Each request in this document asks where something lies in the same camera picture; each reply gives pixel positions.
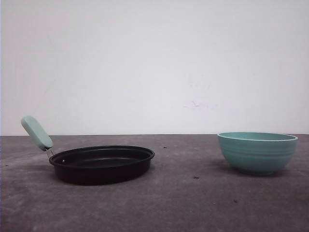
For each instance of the black frying pan green handle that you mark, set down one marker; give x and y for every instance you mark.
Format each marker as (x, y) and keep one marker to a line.
(95, 165)

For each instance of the green ceramic bowl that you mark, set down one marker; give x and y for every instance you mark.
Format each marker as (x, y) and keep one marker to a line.
(257, 153)

